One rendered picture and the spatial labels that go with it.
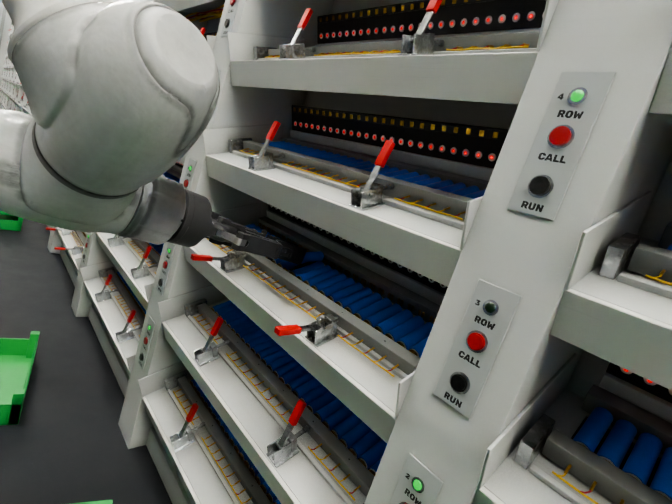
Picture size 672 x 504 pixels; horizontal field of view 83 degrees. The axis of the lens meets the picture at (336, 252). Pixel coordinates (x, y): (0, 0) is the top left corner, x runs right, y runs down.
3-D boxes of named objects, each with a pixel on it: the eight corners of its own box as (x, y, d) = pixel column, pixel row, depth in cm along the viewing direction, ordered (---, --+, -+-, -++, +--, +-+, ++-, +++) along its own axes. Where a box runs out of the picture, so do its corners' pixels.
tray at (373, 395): (392, 449, 42) (400, 383, 38) (185, 260, 83) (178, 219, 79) (487, 368, 54) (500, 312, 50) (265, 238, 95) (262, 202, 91)
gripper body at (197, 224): (195, 195, 47) (254, 217, 54) (170, 181, 53) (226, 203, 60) (172, 249, 48) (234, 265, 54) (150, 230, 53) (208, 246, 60)
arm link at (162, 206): (130, 158, 49) (173, 176, 53) (104, 223, 49) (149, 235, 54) (153, 171, 43) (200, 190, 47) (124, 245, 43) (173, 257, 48)
